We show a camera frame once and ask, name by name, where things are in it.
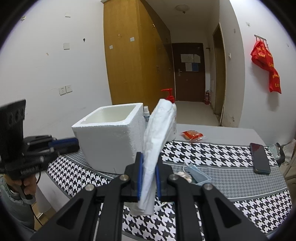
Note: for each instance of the white foam box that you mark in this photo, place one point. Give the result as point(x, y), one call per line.
point(108, 143)

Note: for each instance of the metal wall hook rack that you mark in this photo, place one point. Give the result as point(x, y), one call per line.
point(261, 38)

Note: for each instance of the red fire extinguisher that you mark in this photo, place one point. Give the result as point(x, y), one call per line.
point(207, 98)

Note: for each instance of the white wall switch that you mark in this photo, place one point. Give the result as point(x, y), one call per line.
point(68, 88)

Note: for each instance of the beige cloth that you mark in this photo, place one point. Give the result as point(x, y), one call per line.
point(182, 176)

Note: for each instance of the blue face mask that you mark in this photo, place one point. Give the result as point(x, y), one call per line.
point(197, 177)

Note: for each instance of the white paper notices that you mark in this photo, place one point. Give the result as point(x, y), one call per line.
point(190, 58)

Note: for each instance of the black and white houndstooth runner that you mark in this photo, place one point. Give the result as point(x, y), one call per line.
point(208, 153)

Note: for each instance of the pale green tissue pack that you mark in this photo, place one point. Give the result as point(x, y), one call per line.
point(274, 151)

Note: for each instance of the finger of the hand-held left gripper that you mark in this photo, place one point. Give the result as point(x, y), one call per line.
point(67, 150)
point(64, 142)

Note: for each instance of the blue and white notice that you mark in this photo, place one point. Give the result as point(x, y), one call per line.
point(192, 67)

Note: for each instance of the white bottle with red pump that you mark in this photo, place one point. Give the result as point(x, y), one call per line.
point(168, 95)

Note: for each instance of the dark brown entrance door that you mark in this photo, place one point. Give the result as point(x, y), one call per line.
point(188, 85)

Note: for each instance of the black smartphone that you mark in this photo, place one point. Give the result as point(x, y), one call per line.
point(260, 158)

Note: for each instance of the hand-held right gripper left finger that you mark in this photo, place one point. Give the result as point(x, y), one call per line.
point(131, 185)

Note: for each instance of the person's left forearm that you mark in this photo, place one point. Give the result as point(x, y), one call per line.
point(11, 208)

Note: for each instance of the person's left hand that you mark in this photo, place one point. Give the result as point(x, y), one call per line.
point(15, 188)

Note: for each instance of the red snack packet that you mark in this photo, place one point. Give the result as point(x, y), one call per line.
point(192, 135)

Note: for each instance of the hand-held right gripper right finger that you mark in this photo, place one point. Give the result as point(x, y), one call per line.
point(165, 185)

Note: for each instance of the red plastic bag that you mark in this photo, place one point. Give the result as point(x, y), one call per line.
point(261, 56)
point(275, 81)

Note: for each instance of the white plastic bag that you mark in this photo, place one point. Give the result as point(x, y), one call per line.
point(155, 143)

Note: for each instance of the light wooden side door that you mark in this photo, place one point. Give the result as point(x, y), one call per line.
point(219, 76)

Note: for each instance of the ceiling lamp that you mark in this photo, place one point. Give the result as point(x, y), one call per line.
point(182, 8)

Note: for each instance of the white wall socket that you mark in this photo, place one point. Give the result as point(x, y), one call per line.
point(62, 90)

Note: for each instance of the small clear spray bottle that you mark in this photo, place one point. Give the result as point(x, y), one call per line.
point(146, 117)

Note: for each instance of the wooden wardrobe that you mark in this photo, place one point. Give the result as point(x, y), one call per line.
point(129, 69)

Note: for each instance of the white wall switch plate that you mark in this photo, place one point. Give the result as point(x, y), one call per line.
point(66, 46)

